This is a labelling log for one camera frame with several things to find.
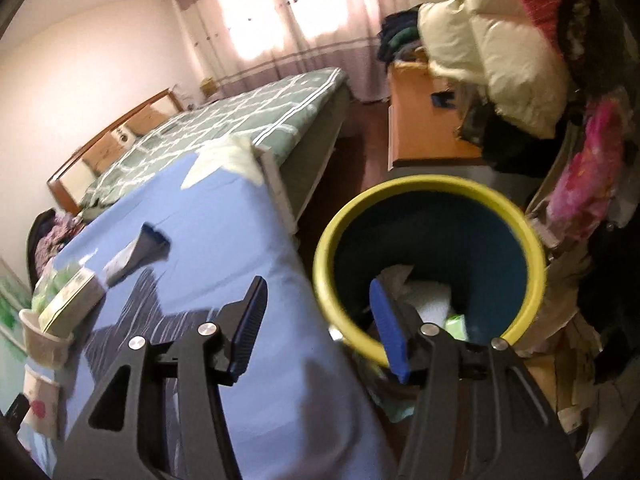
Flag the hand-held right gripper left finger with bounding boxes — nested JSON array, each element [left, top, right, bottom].
[[52, 275, 269, 480]]

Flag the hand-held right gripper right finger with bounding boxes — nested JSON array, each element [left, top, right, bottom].
[[369, 277, 583, 480]]

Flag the white paper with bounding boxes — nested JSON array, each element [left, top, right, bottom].
[[377, 264, 418, 306]]

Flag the white waffle cloth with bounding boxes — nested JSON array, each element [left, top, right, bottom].
[[410, 280, 453, 326]]

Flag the white bottle green label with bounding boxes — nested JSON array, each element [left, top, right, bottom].
[[444, 314, 469, 343]]

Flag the blue bin yellow rim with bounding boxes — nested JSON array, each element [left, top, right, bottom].
[[312, 175, 548, 368]]

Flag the small paper carton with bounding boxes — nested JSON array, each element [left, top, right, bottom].
[[39, 267, 106, 336]]

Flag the green plastic pouch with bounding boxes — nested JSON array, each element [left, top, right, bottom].
[[31, 255, 93, 311]]

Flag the white printed paper cup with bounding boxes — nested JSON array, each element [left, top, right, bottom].
[[19, 307, 76, 368]]

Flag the white cup pink print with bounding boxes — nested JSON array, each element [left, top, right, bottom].
[[24, 365, 68, 436]]

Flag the blue printed tablecloth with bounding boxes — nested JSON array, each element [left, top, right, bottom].
[[27, 135, 388, 480]]

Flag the wooden desk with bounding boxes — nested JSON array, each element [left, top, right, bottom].
[[387, 60, 488, 171]]

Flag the pile of clothes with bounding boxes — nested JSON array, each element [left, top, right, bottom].
[[26, 209, 88, 291]]

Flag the black cloth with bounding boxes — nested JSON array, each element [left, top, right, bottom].
[[460, 105, 566, 176]]

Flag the bed with green checked cover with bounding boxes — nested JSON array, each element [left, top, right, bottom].
[[82, 67, 351, 226]]

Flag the plain brown pillow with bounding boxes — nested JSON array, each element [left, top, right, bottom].
[[135, 110, 168, 131]]

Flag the wooden headboard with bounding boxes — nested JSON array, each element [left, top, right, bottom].
[[47, 87, 183, 213]]

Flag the pink curtains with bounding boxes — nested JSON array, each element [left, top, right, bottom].
[[167, 0, 416, 103]]

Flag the cream puffer jacket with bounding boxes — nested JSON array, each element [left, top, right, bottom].
[[405, 0, 573, 138]]

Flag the heap of dark clothes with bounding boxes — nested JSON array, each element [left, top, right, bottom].
[[377, 5, 431, 63]]

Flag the white table frame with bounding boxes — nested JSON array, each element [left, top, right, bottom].
[[257, 144, 301, 231]]

